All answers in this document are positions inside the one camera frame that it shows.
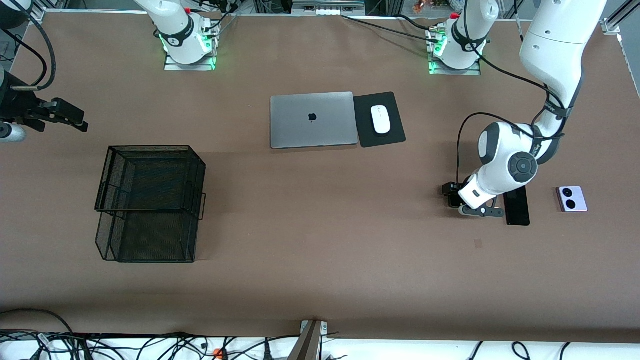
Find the long black phone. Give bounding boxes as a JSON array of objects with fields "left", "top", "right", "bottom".
[{"left": 503, "top": 186, "right": 531, "bottom": 227}]

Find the lilac flip phone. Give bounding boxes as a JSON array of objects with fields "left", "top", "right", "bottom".
[{"left": 556, "top": 185, "right": 589, "bottom": 213}]

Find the white computer mouse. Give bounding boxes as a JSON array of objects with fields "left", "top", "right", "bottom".
[{"left": 370, "top": 104, "right": 392, "bottom": 135}]

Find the black mouse pad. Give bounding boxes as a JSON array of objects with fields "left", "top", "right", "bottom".
[{"left": 353, "top": 91, "right": 407, "bottom": 149}]

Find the black mesh two-tier tray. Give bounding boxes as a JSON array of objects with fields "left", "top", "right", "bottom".
[{"left": 94, "top": 145, "right": 207, "bottom": 264}]

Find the silver closed laptop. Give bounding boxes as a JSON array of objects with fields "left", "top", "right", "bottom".
[{"left": 270, "top": 91, "right": 360, "bottom": 150}]

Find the white power strip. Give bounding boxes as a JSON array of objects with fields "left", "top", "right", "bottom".
[{"left": 292, "top": 1, "right": 366, "bottom": 16}]

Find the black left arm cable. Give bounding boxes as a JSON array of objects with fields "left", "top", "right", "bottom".
[{"left": 456, "top": 0, "right": 576, "bottom": 188}]

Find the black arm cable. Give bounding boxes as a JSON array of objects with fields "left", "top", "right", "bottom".
[
  {"left": 0, "top": 0, "right": 57, "bottom": 92},
  {"left": 456, "top": 0, "right": 576, "bottom": 188}
]

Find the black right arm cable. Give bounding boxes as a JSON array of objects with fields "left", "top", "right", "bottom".
[{"left": 0, "top": 0, "right": 57, "bottom": 92}]

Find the silver frame corner bracket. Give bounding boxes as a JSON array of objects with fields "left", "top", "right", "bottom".
[
  {"left": 602, "top": 0, "right": 640, "bottom": 36},
  {"left": 30, "top": 0, "right": 68, "bottom": 22}
]

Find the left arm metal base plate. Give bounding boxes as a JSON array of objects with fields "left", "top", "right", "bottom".
[{"left": 429, "top": 57, "right": 482, "bottom": 76}]

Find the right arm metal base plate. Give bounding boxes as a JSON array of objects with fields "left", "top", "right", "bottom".
[{"left": 164, "top": 50, "right": 217, "bottom": 72}]

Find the short black table cable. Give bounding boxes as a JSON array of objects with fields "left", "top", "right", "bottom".
[{"left": 397, "top": 14, "right": 448, "bottom": 32}]

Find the long black table cable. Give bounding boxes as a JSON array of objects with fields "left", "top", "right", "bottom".
[{"left": 341, "top": 15, "right": 441, "bottom": 46}]

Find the thick black floor cable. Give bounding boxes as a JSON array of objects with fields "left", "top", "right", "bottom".
[{"left": 0, "top": 308, "right": 76, "bottom": 346}]

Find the grey metal camera post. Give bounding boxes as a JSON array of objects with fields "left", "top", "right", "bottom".
[{"left": 287, "top": 320, "right": 328, "bottom": 360}]

